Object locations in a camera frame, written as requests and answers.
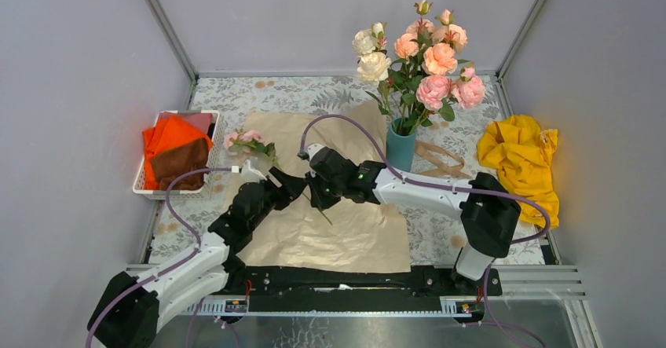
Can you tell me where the aluminium frame rail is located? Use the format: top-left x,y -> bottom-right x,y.
145,0 -> 198,82

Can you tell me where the orange cloth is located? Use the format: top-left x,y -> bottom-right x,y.
142,116 -> 214,190

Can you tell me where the peach rose stem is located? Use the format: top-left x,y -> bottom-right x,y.
393,0 -> 433,136

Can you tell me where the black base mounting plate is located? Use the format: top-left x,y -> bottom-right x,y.
202,266 -> 503,316

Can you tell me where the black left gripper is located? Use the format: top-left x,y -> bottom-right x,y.
249,167 -> 308,232

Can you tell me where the white plastic basket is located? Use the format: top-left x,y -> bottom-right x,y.
133,110 -> 222,200

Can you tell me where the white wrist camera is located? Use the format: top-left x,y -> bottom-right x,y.
231,156 -> 267,183
297,143 -> 325,161

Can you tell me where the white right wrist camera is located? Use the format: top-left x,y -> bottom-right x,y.
297,143 -> 325,161

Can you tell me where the teal cylindrical vase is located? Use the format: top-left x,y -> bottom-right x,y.
386,118 -> 416,171

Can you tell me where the peach kraft wrapping paper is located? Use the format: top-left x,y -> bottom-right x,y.
238,112 -> 410,273

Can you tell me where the brown paper ribbon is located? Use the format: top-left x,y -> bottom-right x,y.
415,140 -> 472,179

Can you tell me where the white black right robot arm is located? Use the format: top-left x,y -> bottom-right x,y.
299,144 -> 521,295

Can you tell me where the pink bud rose stem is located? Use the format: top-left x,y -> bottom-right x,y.
421,9 -> 470,118

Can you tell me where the brown cloth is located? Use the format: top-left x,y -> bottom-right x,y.
150,137 -> 209,191

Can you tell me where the yellow crumpled cloth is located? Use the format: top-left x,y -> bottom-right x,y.
477,115 -> 560,229

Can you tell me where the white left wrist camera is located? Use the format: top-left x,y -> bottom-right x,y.
231,156 -> 267,183

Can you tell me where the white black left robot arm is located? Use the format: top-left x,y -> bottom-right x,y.
85,165 -> 307,347

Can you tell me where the cream rose stem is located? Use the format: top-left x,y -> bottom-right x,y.
352,22 -> 398,130

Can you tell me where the pink cloth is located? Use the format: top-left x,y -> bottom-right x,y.
157,112 -> 216,136

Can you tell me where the large pink rose stem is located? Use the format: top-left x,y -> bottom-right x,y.
409,65 -> 486,134

